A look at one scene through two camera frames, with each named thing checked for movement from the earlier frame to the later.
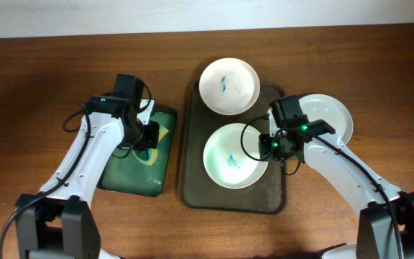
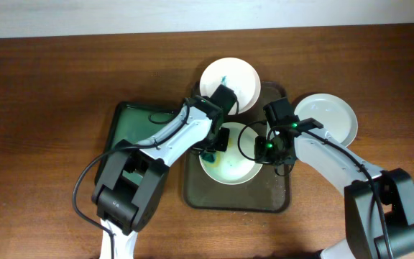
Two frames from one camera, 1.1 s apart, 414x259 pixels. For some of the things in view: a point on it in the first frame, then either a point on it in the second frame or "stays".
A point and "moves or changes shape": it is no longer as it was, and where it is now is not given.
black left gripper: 154,141 -> 203,145
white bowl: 225,160 stays
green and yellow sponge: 148,156 moves or changes shape
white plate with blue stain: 229,85 stays
